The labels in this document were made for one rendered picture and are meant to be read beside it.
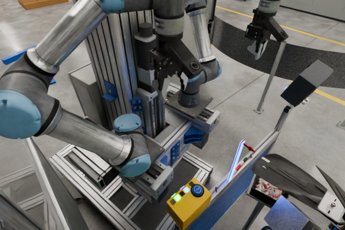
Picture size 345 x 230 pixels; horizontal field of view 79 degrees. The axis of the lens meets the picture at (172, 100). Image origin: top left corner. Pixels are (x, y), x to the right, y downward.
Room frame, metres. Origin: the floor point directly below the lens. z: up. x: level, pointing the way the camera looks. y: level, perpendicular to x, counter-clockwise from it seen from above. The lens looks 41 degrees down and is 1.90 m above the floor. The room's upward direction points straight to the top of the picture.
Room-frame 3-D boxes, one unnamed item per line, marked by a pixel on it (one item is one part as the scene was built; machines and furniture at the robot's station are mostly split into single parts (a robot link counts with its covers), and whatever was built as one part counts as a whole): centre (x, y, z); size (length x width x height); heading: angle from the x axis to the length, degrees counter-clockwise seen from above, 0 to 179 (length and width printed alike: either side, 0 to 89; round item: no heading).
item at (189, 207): (0.37, -0.07, 1.02); 0.16 x 0.10 x 0.11; 131
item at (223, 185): (0.63, -0.36, 0.82); 0.90 x 0.04 x 0.08; 131
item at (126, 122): (0.60, 0.19, 1.20); 0.13 x 0.12 x 0.14; 17
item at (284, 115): (0.91, -0.69, 0.96); 0.03 x 0.03 x 0.20; 41
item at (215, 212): (0.63, -0.36, 0.45); 0.82 x 0.02 x 0.66; 131
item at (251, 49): (0.84, -0.36, 1.46); 0.06 x 0.03 x 0.09; 42
